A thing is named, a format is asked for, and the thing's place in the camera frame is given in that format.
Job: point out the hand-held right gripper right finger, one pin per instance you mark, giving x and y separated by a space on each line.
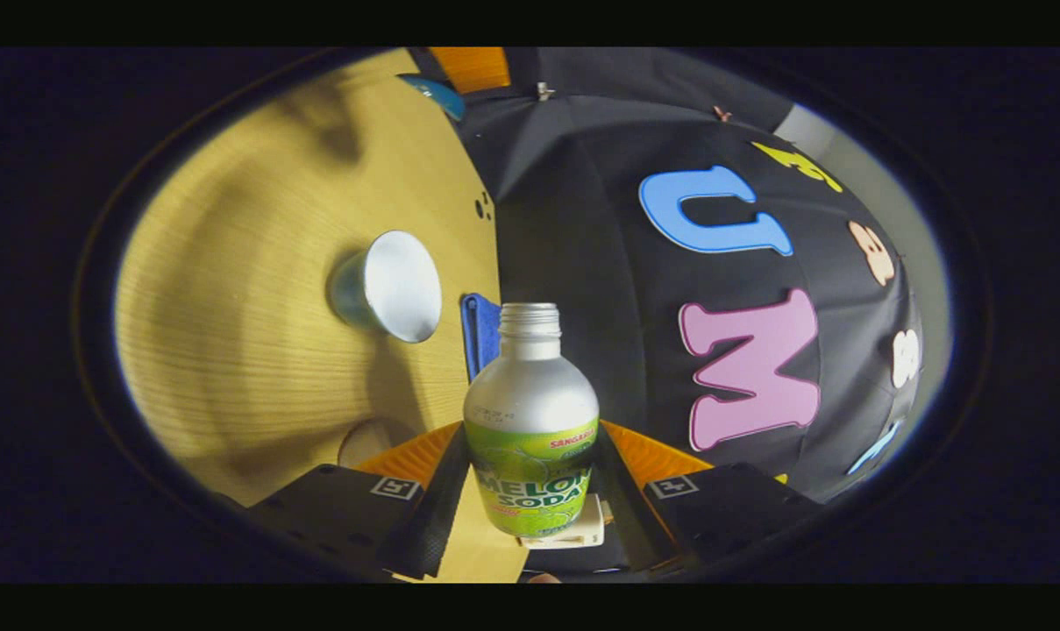
622 517

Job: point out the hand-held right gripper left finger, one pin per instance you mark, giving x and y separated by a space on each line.
437 508

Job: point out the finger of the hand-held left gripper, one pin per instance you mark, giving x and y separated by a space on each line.
470 68

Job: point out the round brown coaster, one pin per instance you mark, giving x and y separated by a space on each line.
363 443

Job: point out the silver green label water bottle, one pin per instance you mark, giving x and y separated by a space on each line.
530 412

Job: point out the teal teacup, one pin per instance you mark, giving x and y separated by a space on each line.
389 285

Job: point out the white toaster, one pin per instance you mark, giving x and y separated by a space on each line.
586 526

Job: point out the metal cloth clip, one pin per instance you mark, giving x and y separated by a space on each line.
544 90

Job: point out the blue folded towel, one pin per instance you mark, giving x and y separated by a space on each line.
481 337

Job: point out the black backdrop cloth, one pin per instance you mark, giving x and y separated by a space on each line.
617 289

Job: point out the pink cloth clip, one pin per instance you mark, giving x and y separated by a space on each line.
721 113

